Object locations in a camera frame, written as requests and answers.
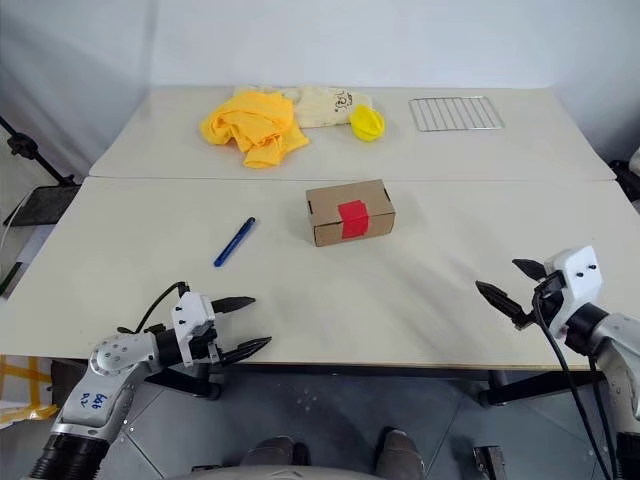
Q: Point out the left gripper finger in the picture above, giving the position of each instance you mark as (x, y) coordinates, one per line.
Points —
(235, 303)
(247, 348)

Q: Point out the black metal floor bracket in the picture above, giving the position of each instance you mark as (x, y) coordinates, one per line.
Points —
(487, 459)

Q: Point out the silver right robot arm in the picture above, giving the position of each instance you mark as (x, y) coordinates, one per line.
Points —
(622, 345)

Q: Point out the yellow silicone mitt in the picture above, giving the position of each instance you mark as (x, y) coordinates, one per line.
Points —
(369, 124)

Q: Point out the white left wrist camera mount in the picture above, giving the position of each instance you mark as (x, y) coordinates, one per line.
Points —
(192, 312)

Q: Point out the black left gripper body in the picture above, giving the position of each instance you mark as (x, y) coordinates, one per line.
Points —
(207, 346)

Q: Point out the black stand base plate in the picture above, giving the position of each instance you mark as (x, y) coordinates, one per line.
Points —
(42, 202)

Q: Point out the brown cardboard box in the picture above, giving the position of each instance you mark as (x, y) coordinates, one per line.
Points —
(330, 210)

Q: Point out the dark rounded shape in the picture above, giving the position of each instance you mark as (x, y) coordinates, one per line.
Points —
(275, 450)
(400, 450)

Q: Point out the cream printed fabric mitt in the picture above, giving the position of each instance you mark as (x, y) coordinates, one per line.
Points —
(317, 110)

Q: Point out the grey robot body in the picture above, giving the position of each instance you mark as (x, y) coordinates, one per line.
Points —
(280, 474)

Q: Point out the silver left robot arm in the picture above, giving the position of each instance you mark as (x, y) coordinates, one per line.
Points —
(107, 395)

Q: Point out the black stand clamp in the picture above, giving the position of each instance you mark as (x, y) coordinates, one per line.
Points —
(625, 177)

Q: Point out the yellow striped white bag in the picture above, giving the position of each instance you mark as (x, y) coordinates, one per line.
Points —
(20, 375)

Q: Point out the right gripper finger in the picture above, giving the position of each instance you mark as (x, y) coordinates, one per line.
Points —
(497, 298)
(531, 270)

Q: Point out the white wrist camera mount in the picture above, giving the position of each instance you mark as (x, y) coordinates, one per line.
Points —
(580, 280)
(192, 312)

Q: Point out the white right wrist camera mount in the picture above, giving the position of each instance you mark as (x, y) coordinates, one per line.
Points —
(580, 280)

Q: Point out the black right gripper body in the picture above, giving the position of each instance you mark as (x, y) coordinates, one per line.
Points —
(550, 287)

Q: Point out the red tape strip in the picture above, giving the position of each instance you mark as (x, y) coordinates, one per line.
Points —
(352, 217)

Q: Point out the yellow crumpled cloth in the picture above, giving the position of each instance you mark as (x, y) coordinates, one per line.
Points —
(245, 120)

